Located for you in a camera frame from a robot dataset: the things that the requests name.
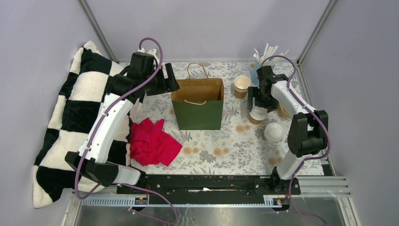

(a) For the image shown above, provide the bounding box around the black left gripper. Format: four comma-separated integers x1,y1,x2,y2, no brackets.
143,62,180,96

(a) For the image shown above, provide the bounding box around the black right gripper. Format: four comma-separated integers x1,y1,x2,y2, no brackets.
247,86,278,113

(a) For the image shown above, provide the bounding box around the green paper bag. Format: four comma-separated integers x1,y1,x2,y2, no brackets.
171,62,224,130

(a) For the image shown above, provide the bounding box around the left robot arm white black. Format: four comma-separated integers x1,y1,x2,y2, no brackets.
65,52,180,194

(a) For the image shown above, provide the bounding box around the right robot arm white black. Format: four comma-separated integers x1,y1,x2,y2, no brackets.
247,66,331,194

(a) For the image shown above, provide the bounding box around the stack of paper cups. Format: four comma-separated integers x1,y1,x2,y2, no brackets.
234,75,251,99

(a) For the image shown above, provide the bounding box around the blue cup holder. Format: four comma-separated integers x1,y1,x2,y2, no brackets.
249,62,260,87

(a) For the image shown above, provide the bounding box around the white wrapped straws bundle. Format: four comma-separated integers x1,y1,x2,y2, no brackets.
253,43,289,66

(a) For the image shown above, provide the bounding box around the stack of white lids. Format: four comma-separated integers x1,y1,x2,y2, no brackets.
263,123,284,143

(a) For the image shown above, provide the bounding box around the floral table mat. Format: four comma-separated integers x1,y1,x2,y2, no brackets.
120,61,325,177

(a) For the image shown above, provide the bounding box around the red cloth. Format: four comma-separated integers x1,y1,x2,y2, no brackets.
130,118,183,166

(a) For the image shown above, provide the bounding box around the black white checkered pillow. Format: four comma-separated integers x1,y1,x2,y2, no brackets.
32,41,123,209

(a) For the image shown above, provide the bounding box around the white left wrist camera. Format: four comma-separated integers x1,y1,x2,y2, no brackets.
138,48,160,64

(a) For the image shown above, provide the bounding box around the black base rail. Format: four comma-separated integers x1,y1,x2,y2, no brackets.
117,172,301,205

